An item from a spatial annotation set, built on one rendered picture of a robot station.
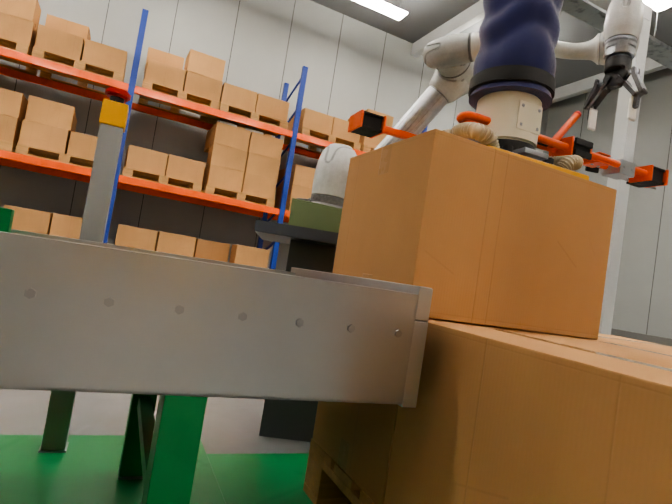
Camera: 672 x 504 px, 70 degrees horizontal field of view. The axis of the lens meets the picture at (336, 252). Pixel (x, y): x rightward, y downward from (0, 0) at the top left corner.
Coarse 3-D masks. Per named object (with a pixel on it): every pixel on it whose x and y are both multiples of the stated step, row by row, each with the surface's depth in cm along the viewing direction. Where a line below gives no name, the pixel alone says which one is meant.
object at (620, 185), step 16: (640, 48) 395; (640, 64) 396; (624, 96) 398; (624, 112) 395; (624, 128) 393; (624, 144) 391; (624, 192) 391; (624, 208) 391; (624, 224) 391; (608, 256) 387; (608, 272) 385; (608, 288) 385; (608, 304) 385; (608, 320) 386
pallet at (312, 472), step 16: (320, 448) 128; (320, 464) 127; (336, 464) 119; (320, 480) 125; (336, 480) 117; (352, 480) 111; (320, 496) 125; (336, 496) 127; (352, 496) 109; (368, 496) 104
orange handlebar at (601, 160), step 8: (464, 112) 125; (472, 112) 125; (464, 120) 128; (472, 120) 126; (480, 120) 126; (488, 120) 126; (392, 128) 147; (400, 136) 148; (408, 136) 149; (544, 136) 134; (552, 144) 136; (560, 144) 137; (568, 144) 138; (552, 152) 142; (592, 152) 142; (600, 152) 143; (592, 160) 148; (600, 160) 144; (608, 160) 145; (616, 160) 146; (640, 168) 151
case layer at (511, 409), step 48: (432, 336) 92; (480, 336) 81; (528, 336) 98; (432, 384) 90; (480, 384) 79; (528, 384) 70; (576, 384) 63; (624, 384) 57; (336, 432) 122; (384, 432) 102; (432, 432) 88; (480, 432) 77; (528, 432) 69; (576, 432) 62; (624, 432) 56; (384, 480) 99; (432, 480) 86; (480, 480) 75; (528, 480) 67; (576, 480) 61; (624, 480) 55
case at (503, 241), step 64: (384, 192) 116; (448, 192) 103; (512, 192) 111; (576, 192) 120; (384, 256) 112; (448, 256) 104; (512, 256) 111; (576, 256) 121; (448, 320) 104; (512, 320) 112; (576, 320) 121
